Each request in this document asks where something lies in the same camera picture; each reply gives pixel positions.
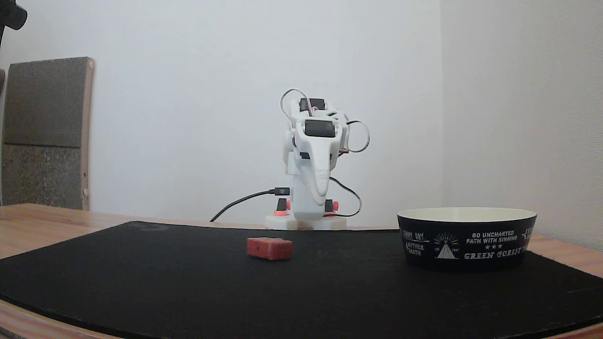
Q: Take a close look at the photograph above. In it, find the red toy block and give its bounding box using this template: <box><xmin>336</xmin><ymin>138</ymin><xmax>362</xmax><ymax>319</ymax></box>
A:
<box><xmin>246</xmin><ymin>237</ymin><xmax>293</xmax><ymax>261</ymax></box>

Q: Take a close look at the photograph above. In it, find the black printed paper bowl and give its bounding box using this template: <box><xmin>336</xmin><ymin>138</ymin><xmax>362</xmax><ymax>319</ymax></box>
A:
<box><xmin>397</xmin><ymin>207</ymin><xmax>538</xmax><ymax>272</ymax></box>

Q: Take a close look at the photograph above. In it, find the black table mat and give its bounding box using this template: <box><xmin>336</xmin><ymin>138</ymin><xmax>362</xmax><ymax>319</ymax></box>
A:
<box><xmin>0</xmin><ymin>221</ymin><xmax>603</xmax><ymax>339</ymax></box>

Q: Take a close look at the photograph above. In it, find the black device on stand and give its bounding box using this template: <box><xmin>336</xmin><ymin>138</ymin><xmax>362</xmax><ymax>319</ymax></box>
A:
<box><xmin>0</xmin><ymin>0</ymin><xmax>28</xmax><ymax>32</ymax></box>

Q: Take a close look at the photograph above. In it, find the thin dark wire loop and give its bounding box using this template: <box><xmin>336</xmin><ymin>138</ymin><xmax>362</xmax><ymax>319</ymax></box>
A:
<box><xmin>329</xmin><ymin>176</ymin><xmax>362</xmax><ymax>218</ymax></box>

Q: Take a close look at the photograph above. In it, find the black usb cable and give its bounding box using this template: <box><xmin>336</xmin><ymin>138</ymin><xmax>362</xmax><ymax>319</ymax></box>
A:
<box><xmin>210</xmin><ymin>187</ymin><xmax>291</xmax><ymax>222</ymax></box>

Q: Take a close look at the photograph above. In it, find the grey board with wooden frame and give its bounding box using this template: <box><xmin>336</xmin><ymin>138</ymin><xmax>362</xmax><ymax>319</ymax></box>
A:
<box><xmin>1</xmin><ymin>56</ymin><xmax>95</xmax><ymax>211</ymax></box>

